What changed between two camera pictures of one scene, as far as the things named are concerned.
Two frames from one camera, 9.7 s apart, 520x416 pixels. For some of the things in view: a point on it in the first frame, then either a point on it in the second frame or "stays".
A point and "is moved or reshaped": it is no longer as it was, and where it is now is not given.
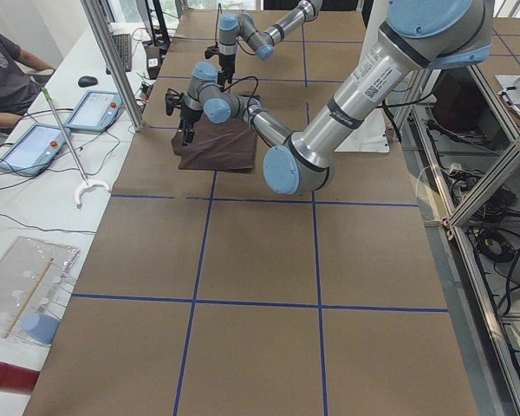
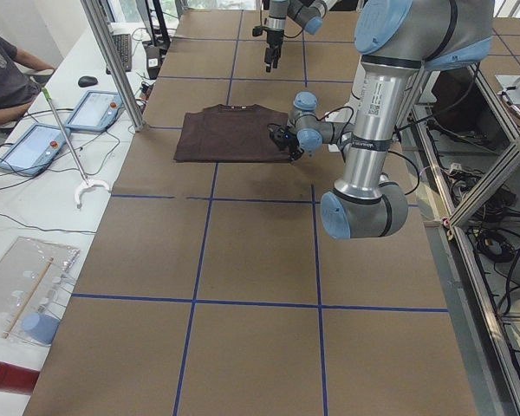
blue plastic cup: x=40 y=327 stays
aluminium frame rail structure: x=473 y=160 stays
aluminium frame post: x=95 y=12 stays
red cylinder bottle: x=0 y=375 stays
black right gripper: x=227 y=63 → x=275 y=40
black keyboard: x=123 y=42 stays
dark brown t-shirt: x=226 y=146 is moved or reshaped
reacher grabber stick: x=87 y=183 stays
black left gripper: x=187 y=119 → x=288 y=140
